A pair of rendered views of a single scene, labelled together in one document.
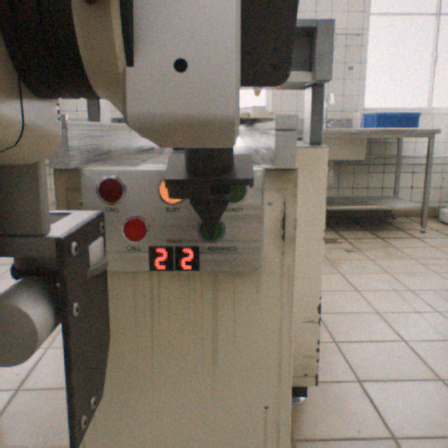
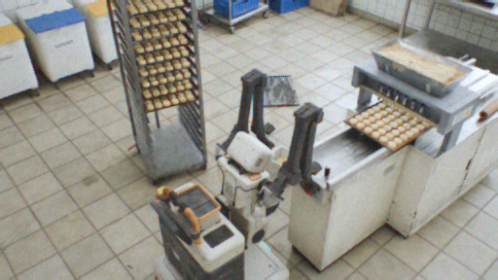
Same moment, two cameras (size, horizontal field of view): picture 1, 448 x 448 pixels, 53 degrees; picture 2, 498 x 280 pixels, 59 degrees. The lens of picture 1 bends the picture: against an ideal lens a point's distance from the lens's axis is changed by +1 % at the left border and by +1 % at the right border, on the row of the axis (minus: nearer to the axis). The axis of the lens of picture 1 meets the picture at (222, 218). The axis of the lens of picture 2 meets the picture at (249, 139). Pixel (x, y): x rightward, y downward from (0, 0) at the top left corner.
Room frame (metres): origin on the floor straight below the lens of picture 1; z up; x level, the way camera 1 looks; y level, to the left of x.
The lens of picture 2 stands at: (-0.87, -1.19, 2.60)
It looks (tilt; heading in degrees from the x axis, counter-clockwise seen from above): 38 degrees down; 51
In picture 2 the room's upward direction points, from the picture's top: straight up
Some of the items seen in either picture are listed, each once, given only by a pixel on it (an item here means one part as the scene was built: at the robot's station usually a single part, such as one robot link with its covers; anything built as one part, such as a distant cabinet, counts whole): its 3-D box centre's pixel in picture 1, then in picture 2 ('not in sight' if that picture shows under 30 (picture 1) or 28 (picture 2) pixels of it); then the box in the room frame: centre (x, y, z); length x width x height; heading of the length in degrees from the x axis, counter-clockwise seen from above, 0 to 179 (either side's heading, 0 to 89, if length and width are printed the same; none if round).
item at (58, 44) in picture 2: not in sight; (58, 44); (0.30, 3.70, 0.38); 0.64 x 0.54 x 0.77; 92
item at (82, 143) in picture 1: (165, 133); (397, 103); (1.58, 0.20, 0.87); 2.01 x 0.03 x 0.07; 179
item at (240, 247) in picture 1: (174, 219); (309, 184); (0.60, 0.07, 0.77); 0.24 x 0.04 x 0.14; 89
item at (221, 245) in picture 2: not in sight; (205, 240); (-0.05, 0.24, 0.59); 0.55 x 0.34 x 0.83; 89
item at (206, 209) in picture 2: not in sight; (198, 207); (-0.07, 0.24, 0.87); 0.23 x 0.15 x 0.11; 89
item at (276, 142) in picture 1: (250, 133); (432, 122); (1.58, -0.09, 0.87); 2.01 x 0.03 x 0.07; 179
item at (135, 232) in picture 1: (135, 229); not in sight; (0.58, 0.12, 0.76); 0.03 x 0.02 x 0.03; 89
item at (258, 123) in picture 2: not in sight; (258, 104); (0.50, 0.45, 1.18); 0.11 x 0.06 x 0.43; 90
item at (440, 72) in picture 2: not in sight; (418, 65); (1.46, 0.05, 1.28); 0.54 x 0.27 x 0.06; 89
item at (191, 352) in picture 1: (196, 326); (344, 195); (0.96, 0.06, 0.45); 0.70 x 0.34 x 0.90; 179
